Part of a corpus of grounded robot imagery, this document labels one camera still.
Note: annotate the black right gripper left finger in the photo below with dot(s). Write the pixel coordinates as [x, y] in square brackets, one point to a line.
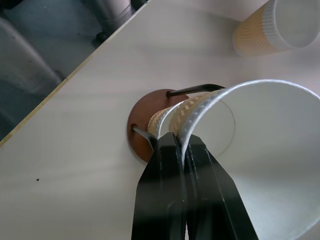
[160, 190]

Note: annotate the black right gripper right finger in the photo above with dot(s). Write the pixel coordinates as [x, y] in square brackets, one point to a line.
[215, 200]

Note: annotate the white paper cup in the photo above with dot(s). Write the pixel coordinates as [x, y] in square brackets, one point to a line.
[262, 155]

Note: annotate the ribbed tan paper cup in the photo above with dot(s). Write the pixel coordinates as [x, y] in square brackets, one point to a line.
[275, 25]

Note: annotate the silver robot leg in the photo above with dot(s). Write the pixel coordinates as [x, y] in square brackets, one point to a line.
[117, 10]

